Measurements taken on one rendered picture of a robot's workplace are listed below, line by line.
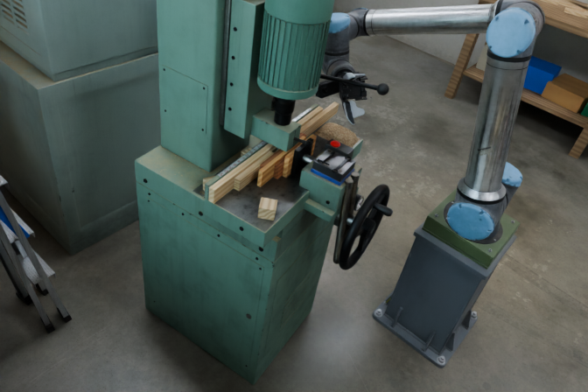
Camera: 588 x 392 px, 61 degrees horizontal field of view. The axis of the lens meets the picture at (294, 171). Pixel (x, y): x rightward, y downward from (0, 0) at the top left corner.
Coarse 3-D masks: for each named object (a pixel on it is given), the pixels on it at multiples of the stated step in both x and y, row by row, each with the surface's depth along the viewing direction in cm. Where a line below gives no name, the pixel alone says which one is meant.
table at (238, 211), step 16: (320, 128) 176; (320, 144) 168; (288, 176) 152; (240, 192) 143; (256, 192) 144; (272, 192) 145; (288, 192) 146; (304, 192) 147; (208, 208) 140; (224, 208) 137; (240, 208) 138; (256, 208) 139; (288, 208) 140; (304, 208) 150; (320, 208) 147; (224, 224) 140; (240, 224) 136; (256, 224) 134; (272, 224) 135; (256, 240) 135
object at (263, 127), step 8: (264, 112) 153; (272, 112) 154; (256, 120) 151; (264, 120) 150; (272, 120) 151; (256, 128) 152; (264, 128) 151; (272, 128) 149; (280, 128) 148; (288, 128) 148; (296, 128) 149; (256, 136) 154; (264, 136) 152; (272, 136) 150; (280, 136) 149; (288, 136) 147; (296, 136) 151; (272, 144) 152; (280, 144) 150; (288, 144) 149
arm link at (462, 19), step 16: (512, 0) 142; (528, 0) 139; (352, 16) 171; (368, 16) 170; (384, 16) 167; (400, 16) 164; (416, 16) 160; (432, 16) 157; (448, 16) 154; (464, 16) 151; (480, 16) 148; (544, 16) 137; (368, 32) 173; (384, 32) 170; (400, 32) 166; (416, 32) 163; (432, 32) 160; (448, 32) 157; (464, 32) 155; (480, 32) 152
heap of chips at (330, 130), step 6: (324, 126) 173; (330, 126) 171; (336, 126) 171; (342, 126) 173; (318, 132) 172; (324, 132) 171; (330, 132) 170; (336, 132) 169; (342, 132) 169; (348, 132) 170; (330, 138) 170; (336, 138) 169; (342, 138) 168; (348, 138) 169; (354, 138) 171; (348, 144) 168; (354, 144) 170
